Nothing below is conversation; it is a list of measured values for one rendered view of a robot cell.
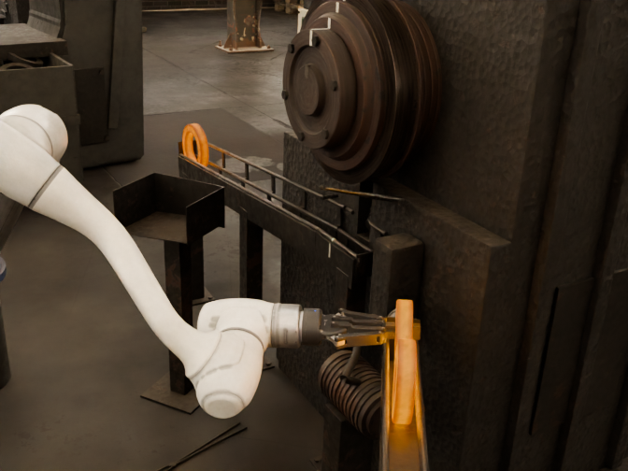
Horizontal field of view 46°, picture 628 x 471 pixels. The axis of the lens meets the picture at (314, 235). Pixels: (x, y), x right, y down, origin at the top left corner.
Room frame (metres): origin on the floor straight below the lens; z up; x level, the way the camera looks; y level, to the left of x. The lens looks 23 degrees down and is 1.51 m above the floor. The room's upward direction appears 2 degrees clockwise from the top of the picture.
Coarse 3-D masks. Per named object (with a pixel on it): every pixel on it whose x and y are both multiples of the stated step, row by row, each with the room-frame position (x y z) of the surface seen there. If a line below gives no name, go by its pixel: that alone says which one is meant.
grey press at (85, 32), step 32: (32, 0) 4.62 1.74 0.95; (64, 0) 4.26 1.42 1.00; (96, 0) 4.38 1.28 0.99; (128, 0) 4.49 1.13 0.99; (0, 32) 4.37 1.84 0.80; (32, 32) 4.41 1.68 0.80; (64, 32) 4.25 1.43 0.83; (96, 32) 4.37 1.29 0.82; (128, 32) 4.49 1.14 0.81; (96, 64) 4.36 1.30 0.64; (128, 64) 4.48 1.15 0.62; (96, 96) 4.34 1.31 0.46; (128, 96) 4.47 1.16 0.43; (96, 128) 4.33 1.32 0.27; (128, 128) 4.46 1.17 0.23; (96, 160) 4.33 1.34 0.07; (128, 160) 4.48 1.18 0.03
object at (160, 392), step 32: (128, 192) 2.14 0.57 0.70; (160, 192) 2.26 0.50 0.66; (192, 192) 2.20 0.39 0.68; (128, 224) 2.13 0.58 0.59; (160, 224) 2.13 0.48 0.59; (192, 224) 2.00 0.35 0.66; (224, 224) 2.16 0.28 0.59; (192, 320) 2.12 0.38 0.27; (160, 384) 2.13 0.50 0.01; (192, 384) 2.11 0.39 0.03
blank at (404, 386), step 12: (396, 348) 1.20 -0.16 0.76; (408, 348) 1.15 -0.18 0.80; (396, 360) 1.16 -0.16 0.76; (408, 360) 1.12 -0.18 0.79; (396, 372) 1.12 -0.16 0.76; (408, 372) 1.10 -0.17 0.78; (396, 384) 1.09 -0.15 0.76; (408, 384) 1.09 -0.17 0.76; (396, 396) 1.08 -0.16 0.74; (408, 396) 1.08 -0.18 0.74; (396, 408) 1.08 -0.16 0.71; (408, 408) 1.08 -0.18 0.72; (396, 420) 1.09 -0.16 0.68; (408, 420) 1.09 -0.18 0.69
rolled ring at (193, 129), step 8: (184, 128) 2.80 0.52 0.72; (192, 128) 2.74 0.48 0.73; (200, 128) 2.74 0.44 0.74; (184, 136) 2.81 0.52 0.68; (192, 136) 2.81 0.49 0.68; (200, 136) 2.70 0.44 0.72; (184, 144) 2.81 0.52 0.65; (192, 144) 2.82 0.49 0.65; (200, 144) 2.68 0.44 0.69; (184, 152) 2.81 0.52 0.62; (192, 152) 2.80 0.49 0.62; (200, 152) 2.68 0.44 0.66; (200, 160) 2.68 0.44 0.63
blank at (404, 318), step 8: (400, 304) 1.31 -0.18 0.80; (408, 304) 1.31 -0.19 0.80; (400, 312) 1.28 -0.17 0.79; (408, 312) 1.28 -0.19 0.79; (400, 320) 1.27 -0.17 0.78; (408, 320) 1.27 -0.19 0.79; (400, 328) 1.26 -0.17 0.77; (408, 328) 1.25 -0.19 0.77; (400, 336) 1.25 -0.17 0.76; (408, 336) 1.24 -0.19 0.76
